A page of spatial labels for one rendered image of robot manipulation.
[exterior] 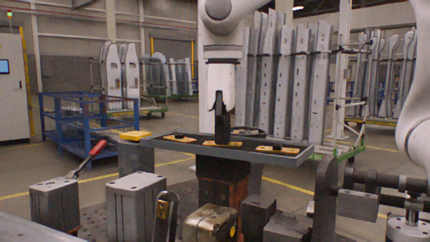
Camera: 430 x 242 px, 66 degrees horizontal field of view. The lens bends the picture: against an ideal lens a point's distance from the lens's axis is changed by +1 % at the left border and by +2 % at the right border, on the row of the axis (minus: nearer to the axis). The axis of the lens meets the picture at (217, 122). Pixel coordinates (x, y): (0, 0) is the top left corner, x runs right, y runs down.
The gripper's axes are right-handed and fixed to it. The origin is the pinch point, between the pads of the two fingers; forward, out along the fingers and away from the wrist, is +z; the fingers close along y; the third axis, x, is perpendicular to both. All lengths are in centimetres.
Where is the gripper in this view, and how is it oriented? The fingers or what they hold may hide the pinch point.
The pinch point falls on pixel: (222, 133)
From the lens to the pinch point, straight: 71.5
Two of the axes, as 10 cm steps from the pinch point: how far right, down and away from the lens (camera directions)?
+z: 0.0, 9.9, 1.5
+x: 9.9, 0.2, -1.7
